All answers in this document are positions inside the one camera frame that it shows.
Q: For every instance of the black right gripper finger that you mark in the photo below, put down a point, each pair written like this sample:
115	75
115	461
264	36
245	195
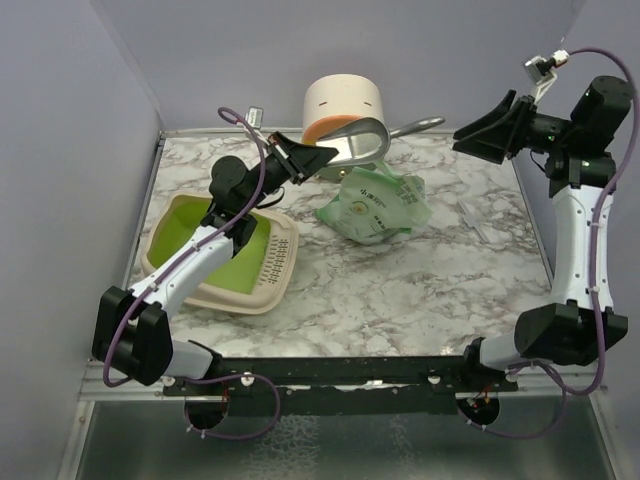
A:
493	150
488	119

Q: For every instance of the grey plastic bag clip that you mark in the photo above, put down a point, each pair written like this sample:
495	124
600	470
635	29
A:
472	222

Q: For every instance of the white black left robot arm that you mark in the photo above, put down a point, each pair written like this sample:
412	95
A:
132	333

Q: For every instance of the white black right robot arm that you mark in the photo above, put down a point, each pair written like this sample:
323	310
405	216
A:
579	323

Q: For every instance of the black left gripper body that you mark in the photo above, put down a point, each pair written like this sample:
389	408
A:
279	165

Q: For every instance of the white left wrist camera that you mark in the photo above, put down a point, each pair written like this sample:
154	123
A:
254	117

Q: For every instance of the beige green litter box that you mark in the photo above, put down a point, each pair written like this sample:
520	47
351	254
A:
253	282

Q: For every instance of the silver metal scoop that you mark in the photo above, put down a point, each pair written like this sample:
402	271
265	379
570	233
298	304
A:
367	139

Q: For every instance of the cream round drawer cabinet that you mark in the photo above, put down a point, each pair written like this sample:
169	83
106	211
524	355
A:
334	101

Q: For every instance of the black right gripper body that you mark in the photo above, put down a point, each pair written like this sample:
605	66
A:
532	130

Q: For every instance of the green cat litter bag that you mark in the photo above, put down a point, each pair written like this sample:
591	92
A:
374	205

